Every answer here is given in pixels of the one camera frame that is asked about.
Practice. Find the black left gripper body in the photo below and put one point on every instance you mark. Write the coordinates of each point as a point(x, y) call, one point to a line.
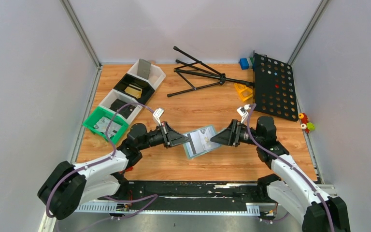
point(166, 135)

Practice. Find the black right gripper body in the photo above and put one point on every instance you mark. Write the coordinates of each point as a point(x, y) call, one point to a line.
point(235, 133)

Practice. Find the white striped credit card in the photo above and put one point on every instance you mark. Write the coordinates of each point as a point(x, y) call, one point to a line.
point(200, 142)

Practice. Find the green plastic bin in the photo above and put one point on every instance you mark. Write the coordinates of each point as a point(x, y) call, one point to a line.
point(98, 113)

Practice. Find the white plastic bin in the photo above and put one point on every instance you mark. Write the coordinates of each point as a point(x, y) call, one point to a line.
point(115, 99)
point(156, 76)

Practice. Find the black plastic bin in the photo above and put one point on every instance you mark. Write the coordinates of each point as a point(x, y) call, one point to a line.
point(128, 79)

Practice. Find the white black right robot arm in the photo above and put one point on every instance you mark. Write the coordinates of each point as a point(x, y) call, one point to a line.
point(313, 208)

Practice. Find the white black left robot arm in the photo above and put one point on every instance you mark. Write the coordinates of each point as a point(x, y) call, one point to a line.
point(70, 185)

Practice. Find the silver cards in green bin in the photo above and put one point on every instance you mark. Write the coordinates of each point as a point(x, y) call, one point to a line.
point(107, 127)

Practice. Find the gold cards in black bin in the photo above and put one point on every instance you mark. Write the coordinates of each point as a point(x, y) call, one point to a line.
point(134, 91)

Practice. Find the grey card holder in bin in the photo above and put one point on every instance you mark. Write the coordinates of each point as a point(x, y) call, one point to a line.
point(144, 68)

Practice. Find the black perforated music stand tray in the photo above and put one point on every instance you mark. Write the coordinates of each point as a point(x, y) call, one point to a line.
point(274, 88)

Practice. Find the red yellow green toy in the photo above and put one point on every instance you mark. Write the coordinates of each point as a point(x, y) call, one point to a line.
point(305, 123)

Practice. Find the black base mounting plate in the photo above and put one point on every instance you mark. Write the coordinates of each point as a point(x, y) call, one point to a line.
point(194, 196)

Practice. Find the black folding tripod stand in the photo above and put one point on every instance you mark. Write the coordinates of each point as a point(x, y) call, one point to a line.
point(199, 69)

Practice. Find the blue toy block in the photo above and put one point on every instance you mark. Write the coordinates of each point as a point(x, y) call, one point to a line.
point(246, 63)

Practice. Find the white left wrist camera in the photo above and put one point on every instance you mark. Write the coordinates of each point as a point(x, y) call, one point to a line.
point(157, 114)

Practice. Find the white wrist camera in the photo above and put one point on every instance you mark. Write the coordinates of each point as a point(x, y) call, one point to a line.
point(243, 111)
point(157, 114)

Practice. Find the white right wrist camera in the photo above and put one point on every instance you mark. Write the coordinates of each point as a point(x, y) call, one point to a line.
point(243, 111)

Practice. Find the yellow plastic toy frame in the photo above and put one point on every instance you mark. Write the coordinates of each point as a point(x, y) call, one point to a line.
point(243, 92)

